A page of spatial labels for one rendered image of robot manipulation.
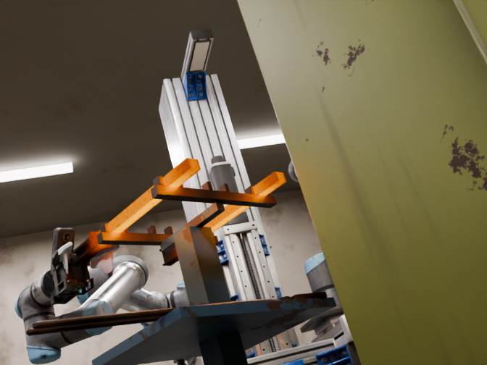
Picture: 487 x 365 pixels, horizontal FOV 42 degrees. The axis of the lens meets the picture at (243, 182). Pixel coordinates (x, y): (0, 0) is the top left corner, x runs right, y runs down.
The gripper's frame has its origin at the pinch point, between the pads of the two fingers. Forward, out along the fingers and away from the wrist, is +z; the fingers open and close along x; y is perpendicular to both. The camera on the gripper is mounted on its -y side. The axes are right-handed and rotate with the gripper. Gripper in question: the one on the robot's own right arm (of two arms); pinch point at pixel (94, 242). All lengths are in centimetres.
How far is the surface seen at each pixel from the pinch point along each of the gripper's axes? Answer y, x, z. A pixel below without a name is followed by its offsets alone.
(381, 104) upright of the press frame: 10, -5, 73
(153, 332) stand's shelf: 28.2, 8.1, 24.8
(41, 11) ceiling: -282, -128, -207
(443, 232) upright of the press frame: 32, -5, 75
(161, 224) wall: -264, -437, -501
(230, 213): 1.3, -22.7, 20.6
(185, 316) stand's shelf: 28.3, 7.2, 33.0
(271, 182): 0.9, -22.6, 34.7
